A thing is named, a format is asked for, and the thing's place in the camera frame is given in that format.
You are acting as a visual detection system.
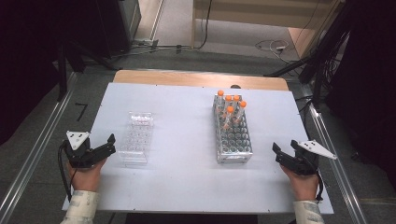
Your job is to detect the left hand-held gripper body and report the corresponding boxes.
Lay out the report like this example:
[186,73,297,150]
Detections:
[64,132,96,169]

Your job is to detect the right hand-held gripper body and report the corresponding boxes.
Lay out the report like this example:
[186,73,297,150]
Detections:
[290,140,338,176]

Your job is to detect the clear plastic tube rack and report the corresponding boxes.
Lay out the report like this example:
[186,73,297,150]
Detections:
[118,111,154,166]

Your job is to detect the metal tube rack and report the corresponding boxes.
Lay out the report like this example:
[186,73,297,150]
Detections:
[212,93,254,165]

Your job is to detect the person's left hand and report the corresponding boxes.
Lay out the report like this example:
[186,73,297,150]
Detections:
[66,158,108,191]

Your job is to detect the person's right hand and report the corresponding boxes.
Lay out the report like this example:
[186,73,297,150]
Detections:
[279,165,320,202]

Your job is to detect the white board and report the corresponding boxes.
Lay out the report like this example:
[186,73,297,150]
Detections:
[61,82,334,216]

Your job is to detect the black metal stand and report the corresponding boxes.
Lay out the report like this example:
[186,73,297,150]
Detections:
[264,0,353,110]
[55,36,120,102]

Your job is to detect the wooden table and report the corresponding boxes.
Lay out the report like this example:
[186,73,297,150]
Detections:
[112,69,290,91]

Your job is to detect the black curtain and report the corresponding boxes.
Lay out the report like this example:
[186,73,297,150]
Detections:
[326,0,396,188]
[0,0,97,146]

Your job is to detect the dark cabinet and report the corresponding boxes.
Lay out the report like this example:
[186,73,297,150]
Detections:
[92,0,143,60]

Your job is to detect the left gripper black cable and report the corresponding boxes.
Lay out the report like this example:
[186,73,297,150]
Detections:
[57,140,74,203]

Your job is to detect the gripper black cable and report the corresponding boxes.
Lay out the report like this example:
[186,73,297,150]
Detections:
[312,167,325,202]
[57,140,74,203]

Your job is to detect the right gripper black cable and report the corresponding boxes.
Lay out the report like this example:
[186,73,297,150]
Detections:
[312,167,325,202]

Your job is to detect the aluminium rail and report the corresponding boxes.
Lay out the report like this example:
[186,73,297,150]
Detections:
[298,83,370,224]
[0,71,78,224]

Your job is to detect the white coiled cable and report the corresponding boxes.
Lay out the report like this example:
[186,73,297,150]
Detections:
[255,38,290,63]

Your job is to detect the grey floor cable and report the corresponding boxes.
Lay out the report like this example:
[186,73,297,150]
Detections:
[111,38,194,60]

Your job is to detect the beige wooden frame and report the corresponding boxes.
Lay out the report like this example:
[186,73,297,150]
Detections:
[191,0,344,59]

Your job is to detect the black hanging cable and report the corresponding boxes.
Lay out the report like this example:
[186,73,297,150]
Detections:
[192,0,214,50]

